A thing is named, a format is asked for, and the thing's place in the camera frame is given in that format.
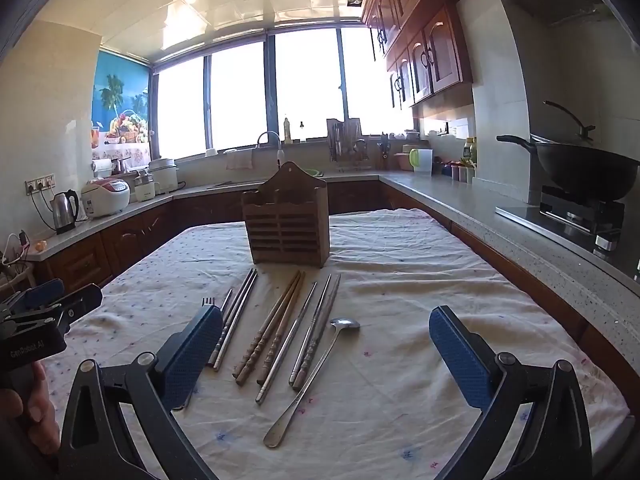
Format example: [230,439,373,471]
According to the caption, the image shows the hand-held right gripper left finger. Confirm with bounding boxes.
[57,304,224,480]

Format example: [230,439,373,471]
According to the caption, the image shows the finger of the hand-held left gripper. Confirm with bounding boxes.
[35,283,104,335]
[12,278,66,312]

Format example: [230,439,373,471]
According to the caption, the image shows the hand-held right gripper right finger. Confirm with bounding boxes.
[428,304,594,480]

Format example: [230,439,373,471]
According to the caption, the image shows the plain metal chopstick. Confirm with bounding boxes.
[207,287,234,367]
[212,268,255,368]
[216,270,259,372]
[255,281,319,405]

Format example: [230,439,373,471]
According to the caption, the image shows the wooden chopstick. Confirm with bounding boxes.
[237,272,306,387]
[232,270,301,381]

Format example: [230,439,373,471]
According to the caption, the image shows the metal spoon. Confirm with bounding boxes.
[263,317,361,449]

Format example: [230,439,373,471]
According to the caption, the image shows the wooden utensil holder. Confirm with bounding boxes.
[241,161,330,267]

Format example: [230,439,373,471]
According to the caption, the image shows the person's left hand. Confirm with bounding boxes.
[0,360,62,461]

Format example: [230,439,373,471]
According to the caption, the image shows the steel electric kettle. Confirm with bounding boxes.
[49,189,80,235]

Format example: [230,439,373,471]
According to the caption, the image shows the white dotted tablecloth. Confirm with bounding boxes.
[42,207,631,480]

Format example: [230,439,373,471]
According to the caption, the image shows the white rice cooker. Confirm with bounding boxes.
[81,178,131,220]

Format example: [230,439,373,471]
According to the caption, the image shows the grey speckled kitchen countertop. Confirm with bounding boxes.
[22,172,640,382]

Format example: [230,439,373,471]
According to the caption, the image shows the small white cooker pot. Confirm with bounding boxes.
[132,169,161,203]

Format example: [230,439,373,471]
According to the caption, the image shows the large white cooker pot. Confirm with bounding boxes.
[148,158,180,194]

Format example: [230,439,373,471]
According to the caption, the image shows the steel gas stove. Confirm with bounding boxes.
[495,185,640,272]

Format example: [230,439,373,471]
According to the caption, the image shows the green and white pitcher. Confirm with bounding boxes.
[408,147,434,176]

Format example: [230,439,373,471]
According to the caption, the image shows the white dish cloth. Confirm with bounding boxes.
[224,150,254,171]

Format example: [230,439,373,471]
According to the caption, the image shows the scissors holder block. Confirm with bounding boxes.
[376,132,396,171]

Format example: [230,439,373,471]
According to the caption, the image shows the black wok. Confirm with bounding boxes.
[496,134,640,202]

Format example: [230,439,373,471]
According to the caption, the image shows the curved sink faucet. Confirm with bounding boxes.
[255,130,285,172]

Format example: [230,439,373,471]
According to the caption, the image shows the dish drying rack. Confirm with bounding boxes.
[326,118,374,174]

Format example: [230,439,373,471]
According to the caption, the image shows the large kitchen window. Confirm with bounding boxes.
[150,24,417,162]

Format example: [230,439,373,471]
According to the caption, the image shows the wall power outlet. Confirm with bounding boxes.
[24,173,55,195]

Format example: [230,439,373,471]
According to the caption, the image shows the tropical wall poster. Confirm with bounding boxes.
[91,50,151,161]

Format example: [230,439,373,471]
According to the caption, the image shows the wooden wall cabinets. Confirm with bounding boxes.
[362,0,474,109]

